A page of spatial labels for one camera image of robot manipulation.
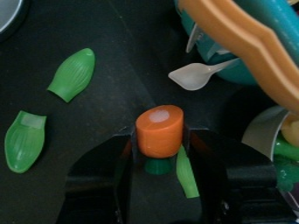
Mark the green toy vegetable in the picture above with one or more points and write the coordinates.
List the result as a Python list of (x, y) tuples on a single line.
[(287, 163)]

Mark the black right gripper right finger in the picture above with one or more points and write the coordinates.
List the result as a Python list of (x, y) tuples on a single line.
[(234, 180)]

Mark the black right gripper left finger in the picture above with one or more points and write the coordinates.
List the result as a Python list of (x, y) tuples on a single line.
[(98, 180)]

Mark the orange toy carrot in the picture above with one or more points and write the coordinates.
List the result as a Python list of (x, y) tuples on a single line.
[(159, 132)]

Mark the silver toy pot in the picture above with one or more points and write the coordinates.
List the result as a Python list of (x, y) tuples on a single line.
[(263, 131)]

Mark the yellow toy food piece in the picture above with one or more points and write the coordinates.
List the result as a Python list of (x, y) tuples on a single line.
[(291, 131)]

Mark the teal toy basket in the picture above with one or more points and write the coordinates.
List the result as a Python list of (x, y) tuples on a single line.
[(241, 46)]

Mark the translucent white plastic spoon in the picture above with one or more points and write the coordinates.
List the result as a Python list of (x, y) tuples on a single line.
[(193, 75)]

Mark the green toy leaf half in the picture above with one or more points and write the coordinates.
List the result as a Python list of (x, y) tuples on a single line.
[(73, 75), (24, 141)]

